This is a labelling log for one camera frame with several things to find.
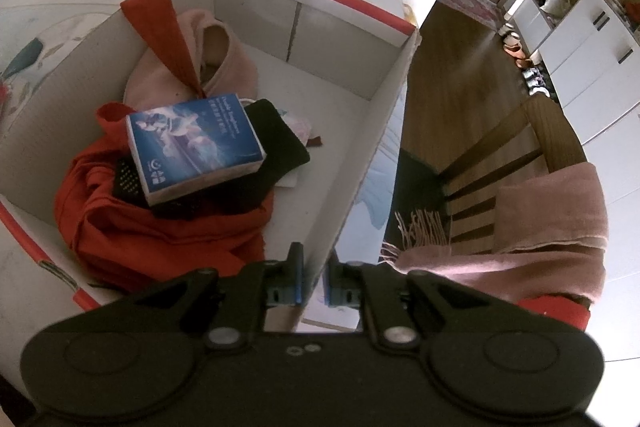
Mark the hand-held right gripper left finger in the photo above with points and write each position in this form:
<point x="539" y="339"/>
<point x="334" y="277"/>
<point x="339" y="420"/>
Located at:
<point x="298" y="279"/>

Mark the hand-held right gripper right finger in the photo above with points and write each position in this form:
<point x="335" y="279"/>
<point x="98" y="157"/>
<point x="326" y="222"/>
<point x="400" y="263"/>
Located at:
<point x="330" y="282"/>

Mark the black cloth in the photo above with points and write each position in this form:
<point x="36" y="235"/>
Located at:
<point x="280" y="142"/>

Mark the red garment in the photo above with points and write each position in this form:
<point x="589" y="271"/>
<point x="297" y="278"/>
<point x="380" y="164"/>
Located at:
<point x="150" y="237"/>

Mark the blue printed carton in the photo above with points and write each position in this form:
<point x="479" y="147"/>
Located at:
<point x="195" y="142"/>

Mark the white cardboard box red trim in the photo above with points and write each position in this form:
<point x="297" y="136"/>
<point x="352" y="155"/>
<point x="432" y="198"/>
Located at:
<point x="325" y="72"/>

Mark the pink fringed scarf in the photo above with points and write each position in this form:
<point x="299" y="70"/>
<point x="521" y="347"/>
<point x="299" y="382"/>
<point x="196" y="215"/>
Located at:
<point x="540" y="232"/>

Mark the wooden dining chair black cushion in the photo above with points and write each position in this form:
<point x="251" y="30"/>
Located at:
<point x="530" y="132"/>

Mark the yellow plastic bag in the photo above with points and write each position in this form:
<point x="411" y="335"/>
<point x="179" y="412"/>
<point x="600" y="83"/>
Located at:
<point x="410" y="14"/>

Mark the row of shoes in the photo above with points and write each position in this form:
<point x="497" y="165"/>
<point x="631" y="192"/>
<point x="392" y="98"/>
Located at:
<point x="525" y="62"/>

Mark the red patterned rug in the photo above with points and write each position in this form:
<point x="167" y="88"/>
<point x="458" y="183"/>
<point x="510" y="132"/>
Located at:
<point x="472" y="2"/>

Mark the white tote bag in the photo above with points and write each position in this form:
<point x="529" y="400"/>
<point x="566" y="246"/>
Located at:
<point x="557" y="2"/>

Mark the white wall cabinet unit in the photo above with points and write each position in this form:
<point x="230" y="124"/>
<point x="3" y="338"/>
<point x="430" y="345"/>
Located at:
<point x="595" y="37"/>

